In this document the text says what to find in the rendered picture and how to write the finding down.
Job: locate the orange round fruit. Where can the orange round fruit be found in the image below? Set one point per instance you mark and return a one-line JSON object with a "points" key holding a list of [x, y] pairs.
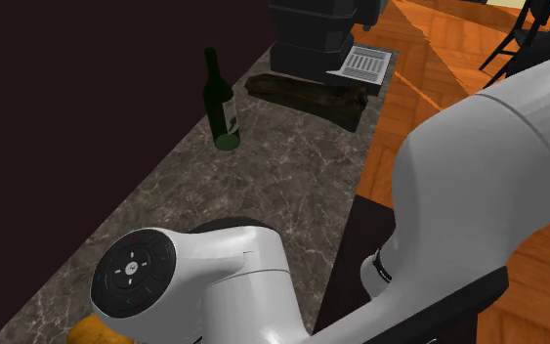
{"points": [[91, 332]]}

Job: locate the dark brown wooden board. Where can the dark brown wooden board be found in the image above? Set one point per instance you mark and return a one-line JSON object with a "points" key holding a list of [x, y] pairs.
{"points": [[310, 100]]}

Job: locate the black chair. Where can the black chair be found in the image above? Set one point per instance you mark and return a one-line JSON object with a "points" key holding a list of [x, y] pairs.
{"points": [[522, 35]]}

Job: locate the black coffee machine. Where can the black coffee machine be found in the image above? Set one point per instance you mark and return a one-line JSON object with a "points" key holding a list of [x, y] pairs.
{"points": [[317, 43]]}

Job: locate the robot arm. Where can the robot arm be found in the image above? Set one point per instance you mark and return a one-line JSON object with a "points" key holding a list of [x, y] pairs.
{"points": [[469, 190]]}

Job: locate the dark green wine bottle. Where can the dark green wine bottle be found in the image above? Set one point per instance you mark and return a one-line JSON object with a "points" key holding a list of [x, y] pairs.
{"points": [[221, 112]]}

